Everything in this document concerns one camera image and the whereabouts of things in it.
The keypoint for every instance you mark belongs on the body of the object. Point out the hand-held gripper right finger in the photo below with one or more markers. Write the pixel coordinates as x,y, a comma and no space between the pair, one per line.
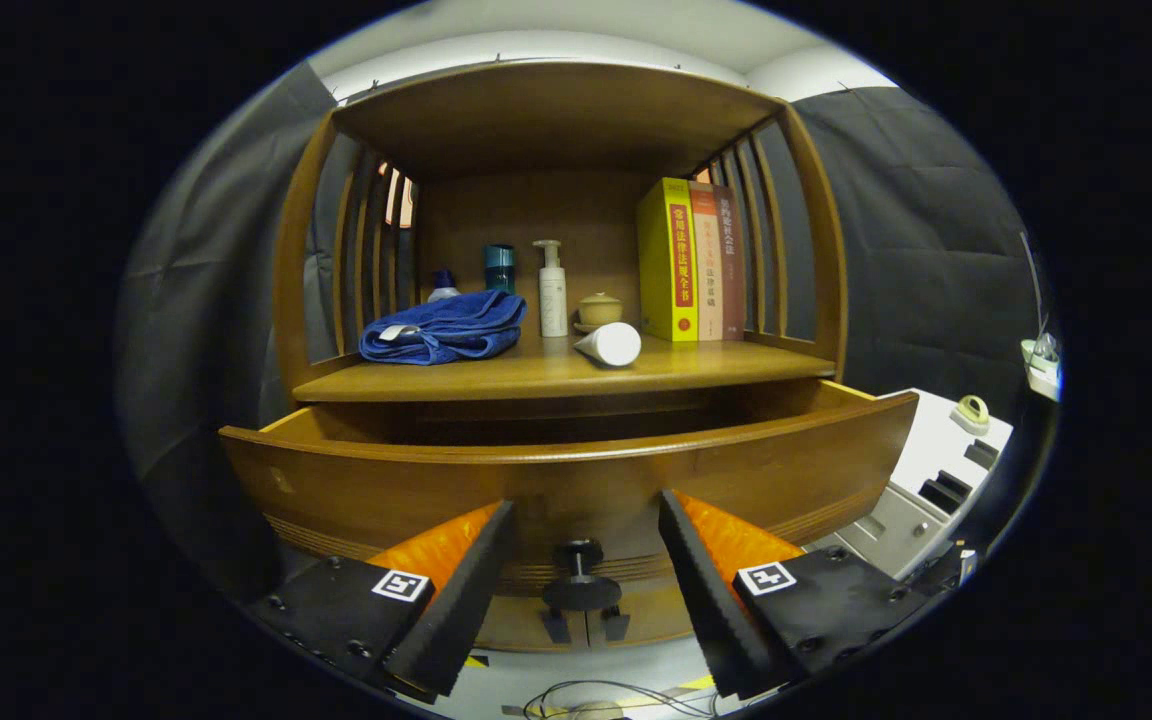
716,600

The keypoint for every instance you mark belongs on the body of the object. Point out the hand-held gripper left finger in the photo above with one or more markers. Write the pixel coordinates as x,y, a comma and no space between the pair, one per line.
466,600

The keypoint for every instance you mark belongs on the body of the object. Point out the black drawer knob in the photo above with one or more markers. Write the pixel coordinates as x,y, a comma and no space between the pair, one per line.
579,590

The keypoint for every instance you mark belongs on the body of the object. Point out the wooden drawer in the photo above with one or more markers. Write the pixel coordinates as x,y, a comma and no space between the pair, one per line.
386,490

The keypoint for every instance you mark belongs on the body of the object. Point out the green tape roll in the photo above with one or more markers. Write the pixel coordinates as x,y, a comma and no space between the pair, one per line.
971,412

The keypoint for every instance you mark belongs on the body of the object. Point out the beige orange book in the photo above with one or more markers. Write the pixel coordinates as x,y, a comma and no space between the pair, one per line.
708,265

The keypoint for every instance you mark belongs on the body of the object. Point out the white desk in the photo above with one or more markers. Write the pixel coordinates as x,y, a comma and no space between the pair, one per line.
1041,372

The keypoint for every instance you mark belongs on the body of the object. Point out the wooden countertop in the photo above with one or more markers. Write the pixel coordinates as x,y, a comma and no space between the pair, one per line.
536,375

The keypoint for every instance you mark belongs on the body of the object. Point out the blue towel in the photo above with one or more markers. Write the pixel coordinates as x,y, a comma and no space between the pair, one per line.
446,328

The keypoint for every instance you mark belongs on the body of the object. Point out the yellow-green lidded teacup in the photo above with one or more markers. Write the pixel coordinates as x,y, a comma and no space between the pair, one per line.
600,308

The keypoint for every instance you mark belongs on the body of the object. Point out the yellow book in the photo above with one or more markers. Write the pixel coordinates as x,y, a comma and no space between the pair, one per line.
661,260

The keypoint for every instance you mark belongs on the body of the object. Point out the small blue white bottle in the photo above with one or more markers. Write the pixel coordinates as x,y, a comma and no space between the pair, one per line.
443,287

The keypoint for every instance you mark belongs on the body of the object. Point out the teal cylindrical can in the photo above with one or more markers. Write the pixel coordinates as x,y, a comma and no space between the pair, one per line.
499,268

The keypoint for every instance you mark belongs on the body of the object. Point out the wooden cabinet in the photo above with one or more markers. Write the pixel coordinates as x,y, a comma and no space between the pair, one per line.
556,110

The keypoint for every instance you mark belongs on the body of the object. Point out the white green tube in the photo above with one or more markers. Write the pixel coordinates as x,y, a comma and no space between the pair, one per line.
611,343

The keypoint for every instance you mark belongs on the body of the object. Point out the white pump bottle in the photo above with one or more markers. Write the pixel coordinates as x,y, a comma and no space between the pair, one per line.
552,295

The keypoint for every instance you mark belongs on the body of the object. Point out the brown book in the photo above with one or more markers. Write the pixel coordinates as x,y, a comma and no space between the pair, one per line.
733,265

